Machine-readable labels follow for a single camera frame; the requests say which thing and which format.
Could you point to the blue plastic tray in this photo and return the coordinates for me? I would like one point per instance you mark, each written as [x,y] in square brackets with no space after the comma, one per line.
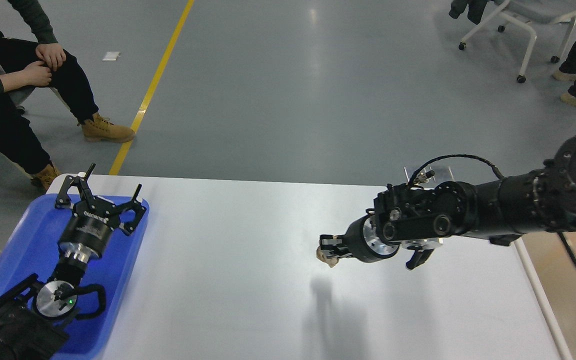
[33,248]

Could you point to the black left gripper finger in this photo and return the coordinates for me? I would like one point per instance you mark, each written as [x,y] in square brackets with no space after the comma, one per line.
[80,182]
[135,206]

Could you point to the seated person in black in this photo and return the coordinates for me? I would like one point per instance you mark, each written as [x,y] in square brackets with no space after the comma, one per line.
[18,141]

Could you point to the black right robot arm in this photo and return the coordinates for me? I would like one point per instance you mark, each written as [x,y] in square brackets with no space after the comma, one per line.
[408,216]

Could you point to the seated person's right hand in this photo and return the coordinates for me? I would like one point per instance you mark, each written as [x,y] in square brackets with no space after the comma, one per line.
[36,74]

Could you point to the tan work boot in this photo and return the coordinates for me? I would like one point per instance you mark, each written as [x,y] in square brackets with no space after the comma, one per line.
[45,178]
[98,128]

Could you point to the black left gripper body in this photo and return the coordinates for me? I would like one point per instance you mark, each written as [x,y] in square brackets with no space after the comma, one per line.
[89,229]

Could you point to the white plastic bin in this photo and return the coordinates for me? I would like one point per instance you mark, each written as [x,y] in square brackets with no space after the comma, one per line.
[563,300]

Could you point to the white office chair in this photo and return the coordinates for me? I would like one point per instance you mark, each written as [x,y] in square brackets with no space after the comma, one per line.
[523,12]

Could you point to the seated person's left hand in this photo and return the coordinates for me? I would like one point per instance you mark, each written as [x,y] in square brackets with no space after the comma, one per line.
[53,54]

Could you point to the metal floor plate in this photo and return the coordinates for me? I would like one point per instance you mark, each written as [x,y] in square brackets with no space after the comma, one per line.
[410,172]
[443,174]

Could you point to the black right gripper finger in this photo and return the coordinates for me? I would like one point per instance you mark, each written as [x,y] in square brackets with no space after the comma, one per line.
[333,246]

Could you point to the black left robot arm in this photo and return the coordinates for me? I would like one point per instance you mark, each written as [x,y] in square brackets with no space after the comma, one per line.
[65,270]

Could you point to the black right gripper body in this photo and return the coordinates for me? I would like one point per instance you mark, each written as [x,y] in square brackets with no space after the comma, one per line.
[363,244]

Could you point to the white paper scrap on floor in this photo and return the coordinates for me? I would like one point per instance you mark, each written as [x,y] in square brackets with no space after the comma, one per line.
[111,56]

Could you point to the dark jacket on chair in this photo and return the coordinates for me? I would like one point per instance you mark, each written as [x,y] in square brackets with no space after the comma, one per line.
[474,9]

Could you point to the brown paper ball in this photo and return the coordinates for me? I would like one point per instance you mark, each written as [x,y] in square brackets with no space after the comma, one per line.
[321,255]

